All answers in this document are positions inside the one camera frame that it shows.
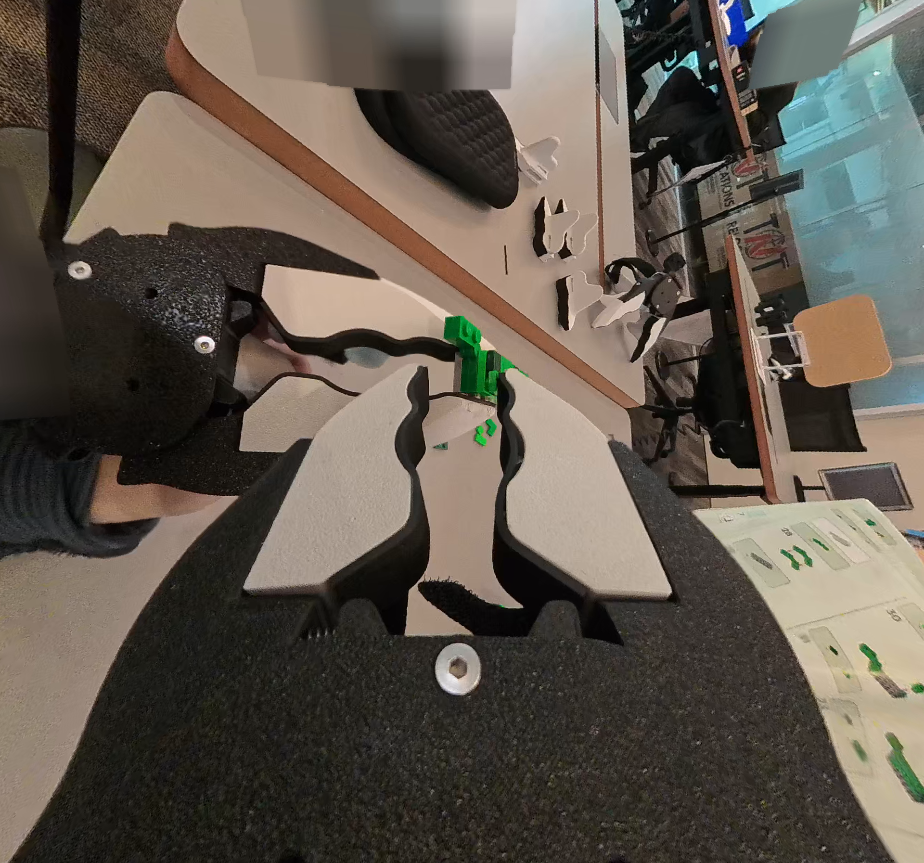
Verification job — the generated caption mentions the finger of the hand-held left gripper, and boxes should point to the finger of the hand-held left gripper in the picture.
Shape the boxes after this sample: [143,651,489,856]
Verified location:
[238,372,501,454]
[254,264,474,367]

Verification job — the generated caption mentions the wooden board book stand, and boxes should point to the wooden board book stand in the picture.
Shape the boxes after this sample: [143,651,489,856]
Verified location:
[749,293,894,389]

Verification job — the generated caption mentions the grey rectangular desk panel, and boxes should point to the grey rectangular desk panel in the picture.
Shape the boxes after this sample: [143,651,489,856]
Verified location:
[594,0,623,125]

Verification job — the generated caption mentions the cardboard box red letters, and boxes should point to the cardboard box red letters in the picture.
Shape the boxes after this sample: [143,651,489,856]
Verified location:
[695,147,805,281]

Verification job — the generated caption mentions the black metal frame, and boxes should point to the black metal frame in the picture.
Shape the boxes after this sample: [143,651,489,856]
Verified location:
[39,0,218,243]

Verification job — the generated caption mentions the green and grey brick assembly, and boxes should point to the green and grey brick assembly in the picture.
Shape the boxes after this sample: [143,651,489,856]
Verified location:
[442,316,529,403]

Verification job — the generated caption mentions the person's left hand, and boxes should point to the person's left hand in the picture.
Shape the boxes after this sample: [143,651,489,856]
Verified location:
[90,455,243,526]

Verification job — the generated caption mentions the person's left forearm dark sleeve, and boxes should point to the person's left forearm dark sleeve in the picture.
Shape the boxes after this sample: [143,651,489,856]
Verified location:
[0,421,161,562]

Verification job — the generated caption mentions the black and white idle gripper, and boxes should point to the black and white idle gripper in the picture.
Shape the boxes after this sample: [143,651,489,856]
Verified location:
[590,255,688,364]

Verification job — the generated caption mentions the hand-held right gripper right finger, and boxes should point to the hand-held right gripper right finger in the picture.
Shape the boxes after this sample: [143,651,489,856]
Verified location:
[493,368,674,617]

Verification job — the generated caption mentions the grey framed monitor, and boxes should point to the grey framed monitor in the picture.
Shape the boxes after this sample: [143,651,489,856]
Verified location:
[818,461,915,514]

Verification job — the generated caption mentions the brick instruction booklet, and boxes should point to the brick instruction booklet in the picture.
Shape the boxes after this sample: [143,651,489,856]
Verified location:
[692,497,924,863]

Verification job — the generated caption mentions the black office chair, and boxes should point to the black office chair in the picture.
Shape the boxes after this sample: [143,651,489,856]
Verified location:
[630,67,732,181]
[641,277,768,476]

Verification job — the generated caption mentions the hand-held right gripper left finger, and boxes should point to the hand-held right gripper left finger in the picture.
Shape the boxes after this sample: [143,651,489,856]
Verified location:
[244,365,433,618]

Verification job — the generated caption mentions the white wedge plate black edge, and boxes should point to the white wedge plate black edge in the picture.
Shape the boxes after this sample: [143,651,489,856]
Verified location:
[554,271,605,333]
[533,196,567,262]
[514,136,562,187]
[552,200,600,259]

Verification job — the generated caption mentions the scattered small loose bricks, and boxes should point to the scattered small loose bricks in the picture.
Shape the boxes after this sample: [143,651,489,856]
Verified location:
[432,417,501,452]

